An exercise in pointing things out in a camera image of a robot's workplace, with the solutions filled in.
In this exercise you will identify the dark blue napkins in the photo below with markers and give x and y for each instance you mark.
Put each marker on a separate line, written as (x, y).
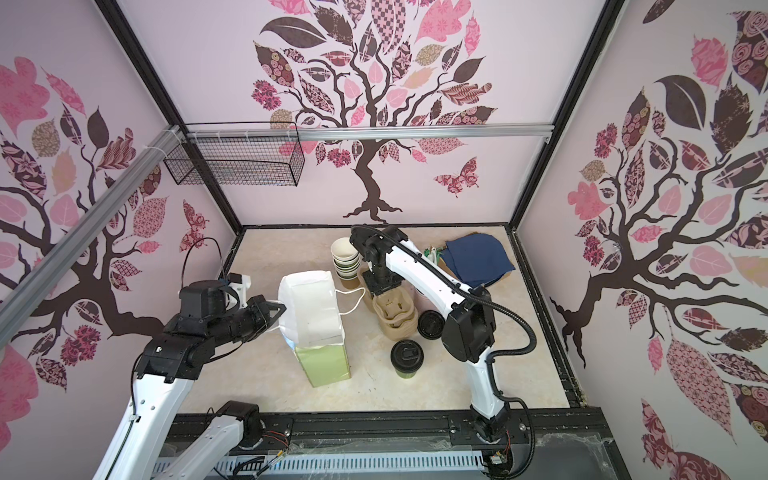
(476, 240)

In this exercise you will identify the stack of paper cups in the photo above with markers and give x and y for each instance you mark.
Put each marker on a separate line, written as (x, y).
(346, 260)

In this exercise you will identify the cardboard box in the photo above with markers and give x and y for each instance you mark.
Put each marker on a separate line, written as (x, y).
(477, 266)

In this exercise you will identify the green paper cup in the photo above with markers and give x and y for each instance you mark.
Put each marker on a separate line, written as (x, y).
(405, 373)

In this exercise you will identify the white slotted cable duct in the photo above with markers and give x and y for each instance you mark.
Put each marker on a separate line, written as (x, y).
(315, 465)

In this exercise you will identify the aluminium rail left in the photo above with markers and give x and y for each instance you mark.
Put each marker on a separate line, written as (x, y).
(19, 305)

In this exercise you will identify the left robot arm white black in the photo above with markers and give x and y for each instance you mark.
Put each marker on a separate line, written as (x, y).
(161, 378)

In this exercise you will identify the black wire basket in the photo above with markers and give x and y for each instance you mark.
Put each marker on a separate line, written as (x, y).
(261, 153)

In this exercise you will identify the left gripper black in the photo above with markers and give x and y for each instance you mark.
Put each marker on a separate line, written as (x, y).
(259, 307)

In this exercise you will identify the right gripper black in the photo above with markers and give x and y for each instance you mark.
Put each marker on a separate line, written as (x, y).
(375, 288)

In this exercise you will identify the brown pulp cup carrier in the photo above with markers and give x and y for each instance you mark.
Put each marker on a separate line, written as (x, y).
(396, 313)

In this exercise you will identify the paper gift bag with handles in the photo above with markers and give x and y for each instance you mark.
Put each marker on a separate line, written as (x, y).
(312, 325)

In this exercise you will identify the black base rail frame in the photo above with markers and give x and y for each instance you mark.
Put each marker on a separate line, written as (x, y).
(549, 443)

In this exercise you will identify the black coffee lid stack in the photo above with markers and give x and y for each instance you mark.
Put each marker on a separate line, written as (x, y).
(431, 325)

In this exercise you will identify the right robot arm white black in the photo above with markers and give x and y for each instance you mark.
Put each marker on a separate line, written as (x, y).
(468, 313)

